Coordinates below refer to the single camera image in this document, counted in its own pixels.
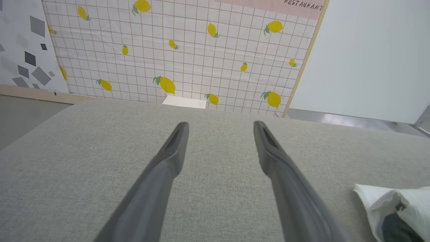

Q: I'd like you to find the grey terrazzo print panel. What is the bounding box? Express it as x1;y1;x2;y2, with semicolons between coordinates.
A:
0;0;70;95

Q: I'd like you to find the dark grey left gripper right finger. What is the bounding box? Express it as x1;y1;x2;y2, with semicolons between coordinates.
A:
253;120;350;242

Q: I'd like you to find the lemon print grid panel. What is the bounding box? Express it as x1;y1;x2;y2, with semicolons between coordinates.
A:
41;0;330;118

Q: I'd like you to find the white fabric laundry bag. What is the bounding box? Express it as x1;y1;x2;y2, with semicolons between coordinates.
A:
353;183;430;242

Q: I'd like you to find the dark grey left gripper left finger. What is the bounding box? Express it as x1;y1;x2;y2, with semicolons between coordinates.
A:
93;121;189;242

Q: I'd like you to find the grey metal frame foot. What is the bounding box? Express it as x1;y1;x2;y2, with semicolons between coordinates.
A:
414;106;430;135

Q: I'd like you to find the small white box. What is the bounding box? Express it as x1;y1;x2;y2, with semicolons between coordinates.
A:
162;95;207;110

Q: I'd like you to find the plain white board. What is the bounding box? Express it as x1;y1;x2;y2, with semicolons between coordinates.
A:
288;0;430;125

